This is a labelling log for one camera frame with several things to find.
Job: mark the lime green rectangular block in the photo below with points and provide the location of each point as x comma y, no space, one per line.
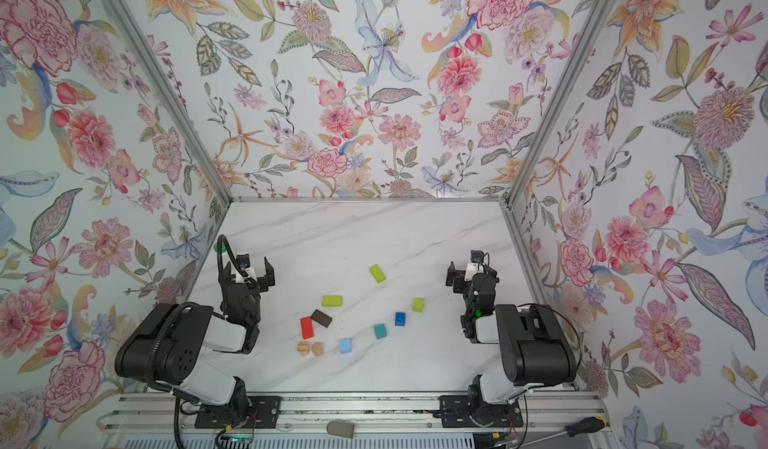
332,301
377,273

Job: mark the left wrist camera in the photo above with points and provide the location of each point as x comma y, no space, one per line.
243,267

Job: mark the black handled screwdriver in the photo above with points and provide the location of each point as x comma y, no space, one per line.
587,425

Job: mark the light blue cube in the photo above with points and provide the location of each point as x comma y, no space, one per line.
345,346

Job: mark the grey oval tag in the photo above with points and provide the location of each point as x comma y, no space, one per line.
341,429

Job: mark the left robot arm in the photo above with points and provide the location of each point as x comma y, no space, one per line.
163,352

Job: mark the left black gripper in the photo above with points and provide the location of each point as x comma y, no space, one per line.
252,283

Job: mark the natural wood round block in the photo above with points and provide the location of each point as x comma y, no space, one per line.
317,349
303,348

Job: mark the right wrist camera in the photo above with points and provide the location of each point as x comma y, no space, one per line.
477,260

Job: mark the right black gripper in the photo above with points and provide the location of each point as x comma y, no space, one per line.
469,281

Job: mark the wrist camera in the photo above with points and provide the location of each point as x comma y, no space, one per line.
243,267
477,260

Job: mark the dark blue cube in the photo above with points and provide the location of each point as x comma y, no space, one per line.
400,319

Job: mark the lime green cube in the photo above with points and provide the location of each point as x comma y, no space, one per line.
418,305

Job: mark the teal cube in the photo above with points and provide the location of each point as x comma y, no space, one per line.
380,331

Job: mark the brown rectangular block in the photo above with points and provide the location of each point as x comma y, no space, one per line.
321,318

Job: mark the red rectangular block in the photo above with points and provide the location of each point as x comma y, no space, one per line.
307,328

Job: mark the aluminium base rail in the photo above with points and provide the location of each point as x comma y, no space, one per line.
294,413

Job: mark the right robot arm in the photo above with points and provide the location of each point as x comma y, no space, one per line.
534,352

